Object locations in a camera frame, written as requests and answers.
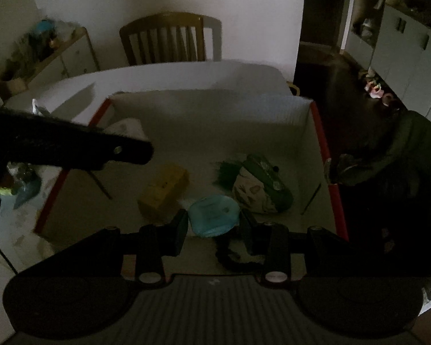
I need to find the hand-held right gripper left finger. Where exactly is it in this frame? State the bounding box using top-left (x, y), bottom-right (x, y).
top-left (55, 208), bottom-right (189, 289)

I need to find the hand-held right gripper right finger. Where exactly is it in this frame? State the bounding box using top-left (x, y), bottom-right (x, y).
top-left (241, 209), bottom-right (376, 289)

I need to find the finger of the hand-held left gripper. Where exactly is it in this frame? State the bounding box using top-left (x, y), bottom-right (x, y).
top-left (93, 132), bottom-right (154, 170)

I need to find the blue round pouch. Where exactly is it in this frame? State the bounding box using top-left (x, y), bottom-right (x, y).
top-left (188, 194), bottom-right (240, 238)

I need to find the red cardboard box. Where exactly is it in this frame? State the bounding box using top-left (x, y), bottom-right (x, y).
top-left (34, 89), bottom-right (350, 284)

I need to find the white plastic packet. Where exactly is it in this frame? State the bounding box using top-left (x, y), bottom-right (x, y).
top-left (106, 118), bottom-right (148, 141)

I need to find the black hair scrunchie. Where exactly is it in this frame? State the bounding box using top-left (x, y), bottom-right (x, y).
top-left (215, 237), bottom-right (264, 273)

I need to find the yellow small box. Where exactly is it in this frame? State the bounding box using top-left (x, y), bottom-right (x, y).
top-left (138, 164), bottom-right (190, 221)

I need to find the green frog plush toy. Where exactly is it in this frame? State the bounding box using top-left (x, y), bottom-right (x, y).
top-left (217, 153), bottom-right (294, 214)

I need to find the small cardboard box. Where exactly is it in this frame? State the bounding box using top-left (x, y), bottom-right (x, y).
top-left (3, 75), bottom-right (29, 96)

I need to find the white wooden sideboard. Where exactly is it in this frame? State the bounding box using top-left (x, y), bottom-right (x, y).
top-left (0, 27), bottom-right (101, 96)

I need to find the wooden chair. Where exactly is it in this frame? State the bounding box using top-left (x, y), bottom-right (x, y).
top-left (119, 12), bottom-right (206, 66)

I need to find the dark green jacket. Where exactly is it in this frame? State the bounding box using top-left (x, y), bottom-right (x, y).
top-left (327, 110), bottom-right (431, 295)

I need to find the row of shoes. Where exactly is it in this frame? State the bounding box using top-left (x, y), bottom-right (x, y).
top-left (359, 68), bottom-right (399, 106)

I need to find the brown entrance door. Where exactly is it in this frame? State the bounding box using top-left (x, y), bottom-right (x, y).
top-left (300, 0), bottom-right (354, 49)

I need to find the white hallway cabinet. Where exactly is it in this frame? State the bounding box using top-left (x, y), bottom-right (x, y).
top-left (339, 0), bottom-right (431, 123)

